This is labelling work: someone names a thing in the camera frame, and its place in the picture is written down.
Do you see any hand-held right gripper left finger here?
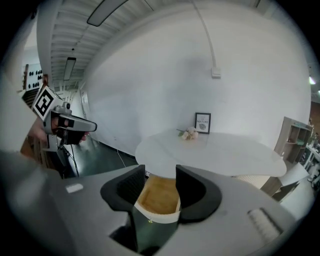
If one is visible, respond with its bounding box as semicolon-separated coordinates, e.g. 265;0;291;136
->
99;164;146;212

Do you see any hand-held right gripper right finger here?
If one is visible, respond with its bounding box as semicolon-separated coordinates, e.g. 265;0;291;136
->
175;164;223;224

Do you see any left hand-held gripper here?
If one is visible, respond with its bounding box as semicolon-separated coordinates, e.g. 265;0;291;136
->
32;86;98;150

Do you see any white curved counter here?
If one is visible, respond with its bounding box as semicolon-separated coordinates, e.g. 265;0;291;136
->
134;128;288;179

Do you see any person's left forearm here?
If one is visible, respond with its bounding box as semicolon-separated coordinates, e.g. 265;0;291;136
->
26;119;48;145

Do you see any grey shelf unit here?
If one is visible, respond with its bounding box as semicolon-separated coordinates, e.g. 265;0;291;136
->
273;116;314;165

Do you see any white rack with black discs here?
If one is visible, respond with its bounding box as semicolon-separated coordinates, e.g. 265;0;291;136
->
24;63;44;92

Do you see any white door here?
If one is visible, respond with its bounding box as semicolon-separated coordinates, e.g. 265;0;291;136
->
80;88;90;118

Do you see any long pendant ceiling lamp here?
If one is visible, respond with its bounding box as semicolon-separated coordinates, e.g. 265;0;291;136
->
86;0;131;27
63;56;77;81

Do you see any brown wooden cabinet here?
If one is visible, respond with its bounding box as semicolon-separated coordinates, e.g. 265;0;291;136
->
20;136;63;176

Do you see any black tripod stand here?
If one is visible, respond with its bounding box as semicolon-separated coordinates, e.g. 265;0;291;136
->
56;142;81;179

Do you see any cream flower bunch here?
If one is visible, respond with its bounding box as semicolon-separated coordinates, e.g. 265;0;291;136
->
176;126;200;141

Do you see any white flat board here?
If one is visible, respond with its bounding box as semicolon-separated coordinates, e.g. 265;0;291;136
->
279;162;310;187

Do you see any white floor cable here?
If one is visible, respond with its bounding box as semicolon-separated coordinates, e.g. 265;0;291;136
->
116;149;127;166

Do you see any black picture frame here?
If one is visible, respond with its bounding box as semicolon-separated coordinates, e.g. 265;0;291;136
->
194;112;212;135

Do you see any white wall cable conduit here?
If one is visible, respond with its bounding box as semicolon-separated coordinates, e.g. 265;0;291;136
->
191;0;217;69

